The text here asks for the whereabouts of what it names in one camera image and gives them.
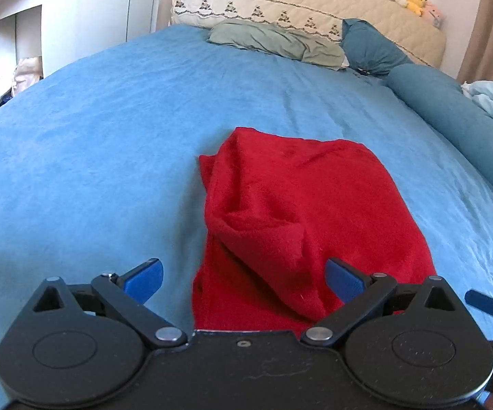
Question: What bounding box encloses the teal pillow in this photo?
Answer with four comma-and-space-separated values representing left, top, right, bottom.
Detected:
340, 18, 413, 78

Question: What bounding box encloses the white wardrobe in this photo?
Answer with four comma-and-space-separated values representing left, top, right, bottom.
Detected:
41, 0, 162, 80

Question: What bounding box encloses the beige bag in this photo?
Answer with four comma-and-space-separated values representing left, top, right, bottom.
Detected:
13, 56, 43, 95

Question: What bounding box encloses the red towel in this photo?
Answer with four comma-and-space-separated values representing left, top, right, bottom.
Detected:
192, 127, 439, 338

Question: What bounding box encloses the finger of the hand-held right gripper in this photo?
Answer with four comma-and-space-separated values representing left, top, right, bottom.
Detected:
464, 289, 493, 343

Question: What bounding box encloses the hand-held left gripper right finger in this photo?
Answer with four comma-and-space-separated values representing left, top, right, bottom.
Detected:
301, 257, 466, 346

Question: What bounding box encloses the bed with blue sheet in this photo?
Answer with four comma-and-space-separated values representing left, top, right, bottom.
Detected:
0, 23, 493, 410

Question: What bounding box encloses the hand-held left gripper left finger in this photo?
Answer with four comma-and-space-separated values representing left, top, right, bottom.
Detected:
30, 257, 188, 350

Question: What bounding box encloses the white desk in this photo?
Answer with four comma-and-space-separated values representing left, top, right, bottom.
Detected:
0, 0, 80, 124

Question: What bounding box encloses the green pillow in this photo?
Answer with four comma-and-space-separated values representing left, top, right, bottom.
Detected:
207, 19, 346, 71

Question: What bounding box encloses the teal bolster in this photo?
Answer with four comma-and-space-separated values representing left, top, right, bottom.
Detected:
386, 63, 493, 214

